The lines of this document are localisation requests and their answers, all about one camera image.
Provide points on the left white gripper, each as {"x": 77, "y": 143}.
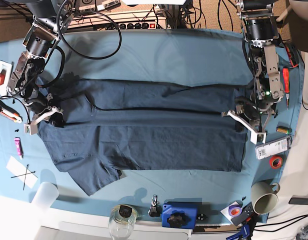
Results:
{"x": 253, "y": 116}

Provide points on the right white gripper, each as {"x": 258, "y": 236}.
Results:
{"x": 44, "y": 109}

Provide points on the dark blue T-shirt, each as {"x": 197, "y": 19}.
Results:
{"x": 114, "y": 125}

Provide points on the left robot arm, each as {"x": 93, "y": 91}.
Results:
{"x": 259, "y": 41}

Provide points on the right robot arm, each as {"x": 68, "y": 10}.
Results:
{"x": 51, "y": 18}

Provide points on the white clear plastic box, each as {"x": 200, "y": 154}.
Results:
{"x": 273, "y": 147}

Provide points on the green gold battery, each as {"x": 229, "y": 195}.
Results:
{"x": 283, "y": 130}

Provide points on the pink glue tube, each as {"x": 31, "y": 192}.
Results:
{"x": 19, "y": 147}

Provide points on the red tape roll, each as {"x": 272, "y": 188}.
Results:
{"x": 276, "y": 162}

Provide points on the orange utility knife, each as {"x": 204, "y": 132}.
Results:
{"x": 10, "y": 113}

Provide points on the light blue table cloth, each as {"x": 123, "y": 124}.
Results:
{"x": 186, "y": 57}

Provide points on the white paper sheet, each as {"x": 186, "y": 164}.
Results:
{"x": 22, "y": 172}

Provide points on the white foam block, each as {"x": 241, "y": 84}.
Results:
{"x": 8, "y": 67}

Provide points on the white plastic cup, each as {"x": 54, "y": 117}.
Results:
{"x": 45, "y": 196}

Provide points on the beige ceramic mug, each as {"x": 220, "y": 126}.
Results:
{"x": 264, "y": 197}

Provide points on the purple tape roll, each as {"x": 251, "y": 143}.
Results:
{"x": 234, "y": 210}

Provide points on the black power adapter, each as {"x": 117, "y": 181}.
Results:
{"x": 298, "y": 201}

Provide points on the blue plastic box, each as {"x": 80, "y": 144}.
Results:
{"x": 179, "y": 215}

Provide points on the blue bar clamp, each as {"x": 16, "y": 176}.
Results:
{"x": 246, "y": 222}

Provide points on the clear glass jar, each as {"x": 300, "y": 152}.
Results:
{"x": 122, "y": 221}

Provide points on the white power strip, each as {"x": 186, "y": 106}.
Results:
{"x": 145, "y": 19}

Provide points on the orange handled screwdriver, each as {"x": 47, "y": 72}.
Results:
{"x": 285, "y": 73}

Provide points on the metal padlock with chain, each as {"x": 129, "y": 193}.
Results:
{"x": 154, "y": 210}

